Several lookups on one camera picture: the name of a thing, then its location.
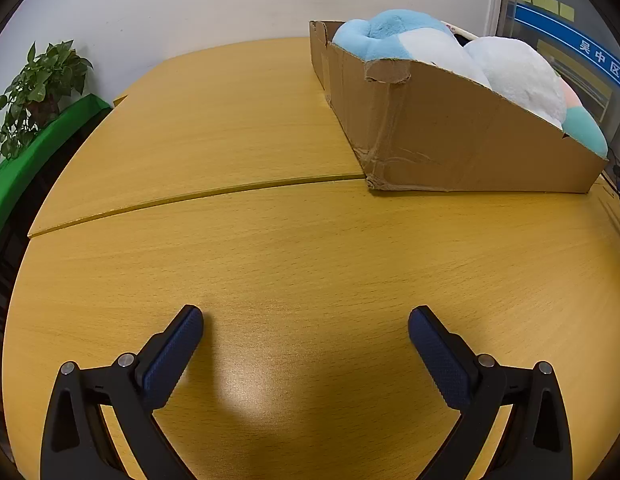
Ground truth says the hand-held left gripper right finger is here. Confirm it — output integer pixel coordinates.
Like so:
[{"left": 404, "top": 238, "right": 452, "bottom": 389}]
[{"left": 408, "top": 305, "right": 574, "bottom": 480}]

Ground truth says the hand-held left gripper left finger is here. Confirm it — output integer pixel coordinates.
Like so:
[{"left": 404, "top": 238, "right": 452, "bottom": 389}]
[{"left": 40, "top": 304, "right": 205, "bottom": 480}]

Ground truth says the brown cardboard box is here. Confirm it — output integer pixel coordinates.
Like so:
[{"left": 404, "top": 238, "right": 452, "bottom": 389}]
[{"left": 309, "top": 20, "right": 610, "bottom": 195}]

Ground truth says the white round plush toy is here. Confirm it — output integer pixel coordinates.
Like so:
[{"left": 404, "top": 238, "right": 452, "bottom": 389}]
[{"left": 462, "top": 36, "right": 568, "bottom": 128}]

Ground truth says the green padded panel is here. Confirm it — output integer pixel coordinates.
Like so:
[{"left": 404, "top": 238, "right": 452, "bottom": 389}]
[{"left": 0, "top": 94, "right": 113, "bottom": 246}]

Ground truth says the green potted plant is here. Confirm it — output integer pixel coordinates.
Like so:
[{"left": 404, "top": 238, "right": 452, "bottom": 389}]
[{"left": 0, "top": 40, "right": 94, "bottom": 161}]

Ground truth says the blue and white plush toy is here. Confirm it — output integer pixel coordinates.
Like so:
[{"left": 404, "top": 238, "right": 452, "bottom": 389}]
[{"left": 332, "top": 9, "right": 493, "bottom": 88}]

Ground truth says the blue banner sign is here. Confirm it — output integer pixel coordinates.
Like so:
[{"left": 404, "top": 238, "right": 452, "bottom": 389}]
[{"left": 512, "top": 0, "right": 620, "bottom": 96}]

